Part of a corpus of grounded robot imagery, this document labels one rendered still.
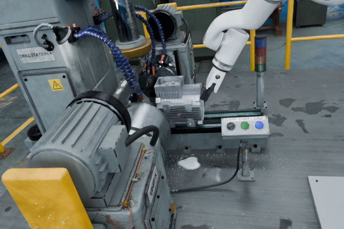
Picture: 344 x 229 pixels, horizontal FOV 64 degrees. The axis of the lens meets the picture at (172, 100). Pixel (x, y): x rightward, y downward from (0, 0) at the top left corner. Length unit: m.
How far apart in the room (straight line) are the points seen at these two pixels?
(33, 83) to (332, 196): 1.23
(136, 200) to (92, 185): 0.12
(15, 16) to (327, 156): 1.37
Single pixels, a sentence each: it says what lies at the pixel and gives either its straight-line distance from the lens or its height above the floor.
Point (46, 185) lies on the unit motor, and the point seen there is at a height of 1.33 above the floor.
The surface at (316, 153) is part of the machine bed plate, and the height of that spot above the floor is 0.80.
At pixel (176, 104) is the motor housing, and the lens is 1.22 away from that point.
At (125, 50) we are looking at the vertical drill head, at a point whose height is 1.33.
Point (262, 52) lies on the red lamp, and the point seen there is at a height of 1.14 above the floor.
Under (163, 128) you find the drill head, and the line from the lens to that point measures 1.04.
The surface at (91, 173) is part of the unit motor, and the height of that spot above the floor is 1.29.
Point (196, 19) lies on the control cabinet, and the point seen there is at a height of 0.69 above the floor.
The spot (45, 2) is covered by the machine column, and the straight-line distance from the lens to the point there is 1.12.
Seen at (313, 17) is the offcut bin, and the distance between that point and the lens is 5.83.
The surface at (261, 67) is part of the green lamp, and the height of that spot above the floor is 1.05.
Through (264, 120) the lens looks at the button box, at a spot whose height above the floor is 1.07.
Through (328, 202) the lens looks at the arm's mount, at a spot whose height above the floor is 0.83.
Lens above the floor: 1.67
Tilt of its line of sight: 29 degrees down
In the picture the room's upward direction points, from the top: 10 degrees counter-clockwise
